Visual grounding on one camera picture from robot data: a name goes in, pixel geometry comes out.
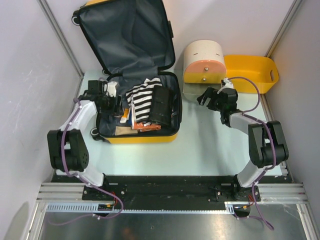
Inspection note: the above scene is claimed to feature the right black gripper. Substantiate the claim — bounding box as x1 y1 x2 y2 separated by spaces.
196 86 225 112

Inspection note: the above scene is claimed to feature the yellow Pikachu suitcase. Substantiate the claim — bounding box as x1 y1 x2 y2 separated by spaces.
72 0 182 144

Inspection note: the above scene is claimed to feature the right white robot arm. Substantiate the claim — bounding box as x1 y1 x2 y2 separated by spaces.
196 87 289 201

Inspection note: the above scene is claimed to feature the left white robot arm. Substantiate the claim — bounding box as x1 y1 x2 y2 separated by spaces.
47 78 123 200

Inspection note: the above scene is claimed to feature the blue white box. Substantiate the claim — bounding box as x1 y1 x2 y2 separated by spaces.
120 108 133 126

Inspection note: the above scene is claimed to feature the beige tube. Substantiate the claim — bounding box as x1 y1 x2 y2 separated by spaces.
115 126 138 136

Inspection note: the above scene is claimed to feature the black white striped cloth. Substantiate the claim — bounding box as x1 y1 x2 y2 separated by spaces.
125 77 163 126

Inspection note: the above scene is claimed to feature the orange white packet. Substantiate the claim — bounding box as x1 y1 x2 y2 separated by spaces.
132 122 162 132

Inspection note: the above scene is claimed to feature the white round drawer cabinet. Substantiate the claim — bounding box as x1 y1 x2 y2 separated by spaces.
182 39 227 102

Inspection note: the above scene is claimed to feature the black rolled pouch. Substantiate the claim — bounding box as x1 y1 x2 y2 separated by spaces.
148 86 174 129

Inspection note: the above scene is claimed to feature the yellow plastic basket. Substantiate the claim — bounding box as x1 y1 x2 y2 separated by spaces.
223 54 280 95

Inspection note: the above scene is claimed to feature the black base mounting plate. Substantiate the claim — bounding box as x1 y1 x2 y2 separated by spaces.
49 174 293 211

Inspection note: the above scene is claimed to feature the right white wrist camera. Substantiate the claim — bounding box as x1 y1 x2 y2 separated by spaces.
217 77 234 94

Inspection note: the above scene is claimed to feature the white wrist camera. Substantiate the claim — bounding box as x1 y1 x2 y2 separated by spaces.
217 77 234 94
103 81 119 98

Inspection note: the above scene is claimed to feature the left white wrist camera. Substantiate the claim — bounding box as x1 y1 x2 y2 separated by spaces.
103 81 119 98

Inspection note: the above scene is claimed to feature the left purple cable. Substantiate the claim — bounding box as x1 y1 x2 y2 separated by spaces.
47 98 125 226

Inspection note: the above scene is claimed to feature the aluminium frame rail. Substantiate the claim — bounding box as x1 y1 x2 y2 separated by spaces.
36 183 308 215

